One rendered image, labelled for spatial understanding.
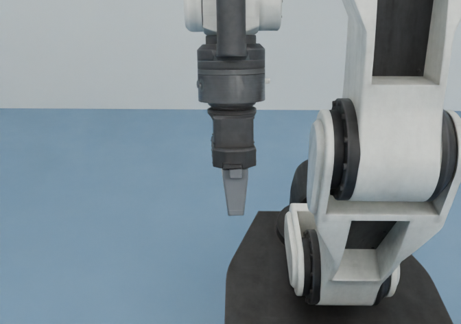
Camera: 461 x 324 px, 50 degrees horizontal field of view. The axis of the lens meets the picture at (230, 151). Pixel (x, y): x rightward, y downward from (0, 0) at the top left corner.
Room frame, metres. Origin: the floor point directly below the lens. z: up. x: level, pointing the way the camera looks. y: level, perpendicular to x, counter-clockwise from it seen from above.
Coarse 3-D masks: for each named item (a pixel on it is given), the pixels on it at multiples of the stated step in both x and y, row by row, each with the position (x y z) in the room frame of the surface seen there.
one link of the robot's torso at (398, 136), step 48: (384, 0) 0.63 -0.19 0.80; (432, 0) 0.63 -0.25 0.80; (384, 48) 0.62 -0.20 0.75; (432, 48) 0.60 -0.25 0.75; (384, 96) 0.56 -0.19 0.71; (432, 96) 0.55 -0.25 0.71; (336, 144) 0.55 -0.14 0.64; (384, 144) 0.53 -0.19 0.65; (432, 144) 0.53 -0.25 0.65; (336, 192) 0.56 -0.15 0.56; (384, 192) 0.53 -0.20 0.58; (432, 192) 0.53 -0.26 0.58
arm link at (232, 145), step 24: (216, 72) 0.57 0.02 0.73; (240, 72) 0.57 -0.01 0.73; (264, 72) 0.59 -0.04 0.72; (216, 96) 0.56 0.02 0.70; (240, 96) 0.56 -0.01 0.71; (264, 96) 0.58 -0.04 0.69; (216, 120) 0.55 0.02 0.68; (240, 120) 0.55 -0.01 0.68; (216, 144) 0.54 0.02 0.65; (240, 144) 0.54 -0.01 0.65
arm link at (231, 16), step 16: (208, 0) 0.60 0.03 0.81; (224, 0) 0.57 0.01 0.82; (240, 0) 0.57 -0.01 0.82; (256, 0) 0.60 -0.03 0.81; (272, 0) 0.60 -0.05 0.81; (208, 16) 0.60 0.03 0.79; (224, 16) 0.56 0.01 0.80; (240, 16) 0.56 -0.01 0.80; (256, 16) 0.60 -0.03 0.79; (272, 16) 0.60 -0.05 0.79; (208, 32) 0.60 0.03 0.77; (224, 32) 0.56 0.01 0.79; (240, 32) 0.56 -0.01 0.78; (256, 32) 0.61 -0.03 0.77; (208, 48) 0.59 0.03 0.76; (224, 48) 0.55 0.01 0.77; (240, 48) 0.55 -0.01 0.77; (256, 48) 0.59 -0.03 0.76; (208, 64) 0.58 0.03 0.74; (224, 64) 0.57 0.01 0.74; (240, 64) 0.57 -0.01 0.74; (256, 64) 0.58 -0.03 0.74
